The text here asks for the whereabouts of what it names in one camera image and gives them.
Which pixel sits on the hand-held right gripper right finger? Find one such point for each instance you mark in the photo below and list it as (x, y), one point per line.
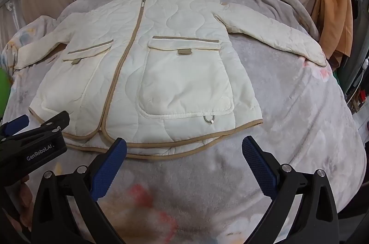
(258, 163)

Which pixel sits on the green bag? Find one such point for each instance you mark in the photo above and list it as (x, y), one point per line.
(4, 88)

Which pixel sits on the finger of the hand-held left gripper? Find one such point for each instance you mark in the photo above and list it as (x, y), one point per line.
(56, 120)
(16, 122)

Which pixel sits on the white quilted jacket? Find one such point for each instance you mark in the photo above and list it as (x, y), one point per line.
(173, 74)

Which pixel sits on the grey floral blanket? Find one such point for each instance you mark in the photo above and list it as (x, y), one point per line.
(288, 117)

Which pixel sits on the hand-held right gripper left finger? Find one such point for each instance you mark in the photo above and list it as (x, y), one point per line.
(112, 166)

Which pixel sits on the grey fleece throw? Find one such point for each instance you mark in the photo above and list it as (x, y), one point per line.
(282, 1)

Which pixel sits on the orange hanging garment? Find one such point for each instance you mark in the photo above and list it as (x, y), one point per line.
(334, 16)

